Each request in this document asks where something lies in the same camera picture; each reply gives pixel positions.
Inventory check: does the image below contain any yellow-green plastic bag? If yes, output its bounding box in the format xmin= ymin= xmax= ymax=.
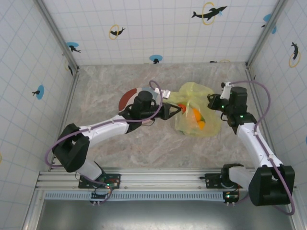
xmin=167 ymin=81 xmax=222 ymax=138

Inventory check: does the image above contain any round brown and white plate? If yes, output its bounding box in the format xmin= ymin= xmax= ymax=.
xmin=118 ymin=87 xmax=161 ymax=125

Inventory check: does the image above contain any blue oval dolphin sticker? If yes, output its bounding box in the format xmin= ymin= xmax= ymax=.
xmin=260 ymin=13 xmax=278 ymax=35

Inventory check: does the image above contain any grey metal panel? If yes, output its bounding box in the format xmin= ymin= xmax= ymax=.
xmin=35 ymin=200 xmax=295 ymax=230

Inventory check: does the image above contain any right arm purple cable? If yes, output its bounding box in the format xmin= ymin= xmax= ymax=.
xmin=226 ymin=80 xmax=295 ymax=216

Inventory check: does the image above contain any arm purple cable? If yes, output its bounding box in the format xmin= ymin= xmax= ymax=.
xmin=226 ymin=80 xmax=295 ymax=216
xmin=45 ymin=80 xmax=164 ymax=204

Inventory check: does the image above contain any aluminium mounting rail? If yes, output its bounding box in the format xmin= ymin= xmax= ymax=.
xmin=35 ymin=167 xmax=298 ymax=192

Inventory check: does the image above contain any aluminium frame post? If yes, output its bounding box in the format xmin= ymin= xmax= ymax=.
xmin=246 ymin=0 xmax=287 ymax=68
xmin=35 ymin=0 xmax=80 ymax=74

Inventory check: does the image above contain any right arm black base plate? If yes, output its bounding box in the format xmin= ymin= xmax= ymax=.
xmin=205 ymin=172 xmax=250 ymax=189

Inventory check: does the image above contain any aluminium table edge rail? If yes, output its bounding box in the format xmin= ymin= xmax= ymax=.
xmin=49 ymin=71 xmax=81 ymax=171

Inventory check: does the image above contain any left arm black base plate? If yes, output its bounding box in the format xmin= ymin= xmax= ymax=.
xmin=78 ymin=172 xmax=122 ymax=190

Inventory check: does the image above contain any white slotted cable duct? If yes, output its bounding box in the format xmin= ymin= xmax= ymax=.
xmin=44 ymin=191 xmax=252 ymax=201

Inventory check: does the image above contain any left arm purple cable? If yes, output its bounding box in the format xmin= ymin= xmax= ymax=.
xmin=45 ymin=80 xmax=164 ymax=204

